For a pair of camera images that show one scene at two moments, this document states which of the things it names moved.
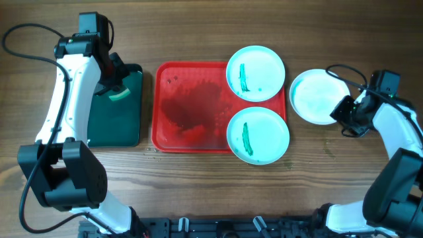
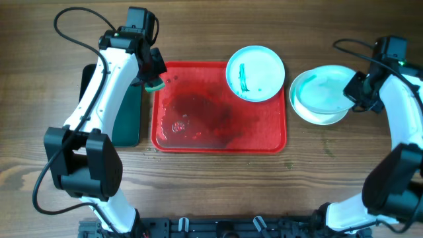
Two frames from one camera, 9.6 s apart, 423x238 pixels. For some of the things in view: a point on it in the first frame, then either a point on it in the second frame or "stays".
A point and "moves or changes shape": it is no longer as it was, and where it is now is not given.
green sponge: x=119 y=96 moves or changes shape
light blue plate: x=258 y=135 -> x=320 y=88
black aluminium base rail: x=225 y=227 stays
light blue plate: x=255 y=73 stays
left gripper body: x=113 y=76 -> x=150 y=69
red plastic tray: x=193 y=105 stays
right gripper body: x=348 y=111 -> x=360 y=90
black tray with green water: x=117 y=123 stays
